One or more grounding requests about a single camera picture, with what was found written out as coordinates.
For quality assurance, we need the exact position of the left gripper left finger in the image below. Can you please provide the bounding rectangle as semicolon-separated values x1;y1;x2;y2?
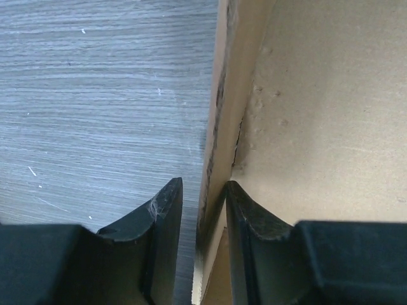
1;178;183;304

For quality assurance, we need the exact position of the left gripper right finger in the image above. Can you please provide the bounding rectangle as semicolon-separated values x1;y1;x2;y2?
224;181;406;304

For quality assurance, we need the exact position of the brown cardboard box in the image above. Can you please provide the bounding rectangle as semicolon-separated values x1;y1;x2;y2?
191;1;406;304

